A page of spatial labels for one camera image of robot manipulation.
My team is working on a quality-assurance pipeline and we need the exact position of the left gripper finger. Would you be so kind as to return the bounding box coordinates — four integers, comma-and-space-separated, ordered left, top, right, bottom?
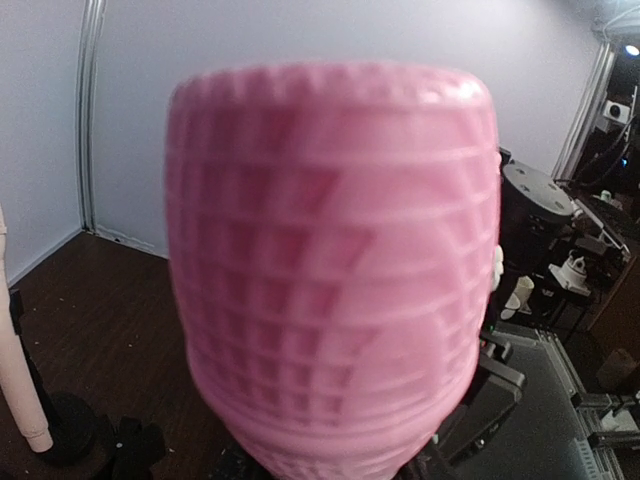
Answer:
107, 416, 166, 479

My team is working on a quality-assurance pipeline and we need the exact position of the tall black mic stand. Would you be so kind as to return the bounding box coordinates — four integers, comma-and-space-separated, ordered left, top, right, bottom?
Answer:
9, 288, 97, 467

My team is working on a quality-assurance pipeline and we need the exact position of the beige microphone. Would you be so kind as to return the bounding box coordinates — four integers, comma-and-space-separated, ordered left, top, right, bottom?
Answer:
0, 214, 53, 454

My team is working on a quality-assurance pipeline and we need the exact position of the pink microphone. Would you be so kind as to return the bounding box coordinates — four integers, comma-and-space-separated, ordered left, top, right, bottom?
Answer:
165, 63, 501, 479

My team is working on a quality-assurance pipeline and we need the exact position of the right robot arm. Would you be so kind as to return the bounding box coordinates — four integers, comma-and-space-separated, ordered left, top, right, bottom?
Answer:
437, 159, 573, 465

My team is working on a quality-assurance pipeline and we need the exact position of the right aluminium frame post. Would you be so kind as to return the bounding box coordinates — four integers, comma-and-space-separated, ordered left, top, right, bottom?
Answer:
75, 0, 108, 233

